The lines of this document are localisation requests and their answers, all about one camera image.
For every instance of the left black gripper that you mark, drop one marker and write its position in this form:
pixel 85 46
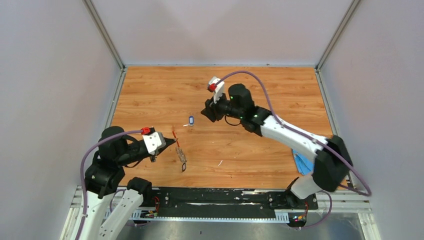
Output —
pixel 168 141

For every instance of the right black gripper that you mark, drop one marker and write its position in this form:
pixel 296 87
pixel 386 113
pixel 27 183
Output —
pixel 212 114

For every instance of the red handled metal key holder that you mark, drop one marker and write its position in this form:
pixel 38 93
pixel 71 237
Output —
pixel 178 149

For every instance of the blue tag key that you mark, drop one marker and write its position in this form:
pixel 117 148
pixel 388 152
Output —
pixel 190 122

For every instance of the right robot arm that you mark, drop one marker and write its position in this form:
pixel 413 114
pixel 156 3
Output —
pixel 330 158

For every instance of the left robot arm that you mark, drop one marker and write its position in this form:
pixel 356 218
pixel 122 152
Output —
pixel 101 170

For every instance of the blue cloth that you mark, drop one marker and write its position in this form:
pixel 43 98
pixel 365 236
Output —
pixel 304 166

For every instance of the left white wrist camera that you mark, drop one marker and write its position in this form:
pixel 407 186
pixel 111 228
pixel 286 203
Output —
pixel 150 133

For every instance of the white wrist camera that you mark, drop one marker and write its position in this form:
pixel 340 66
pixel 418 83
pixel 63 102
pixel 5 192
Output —
pixel 216 86
pixel 150 133

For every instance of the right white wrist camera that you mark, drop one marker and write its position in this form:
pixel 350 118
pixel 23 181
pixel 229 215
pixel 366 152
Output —
pixel 216 86

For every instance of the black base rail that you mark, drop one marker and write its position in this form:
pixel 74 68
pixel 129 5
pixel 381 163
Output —
pixel 231 205

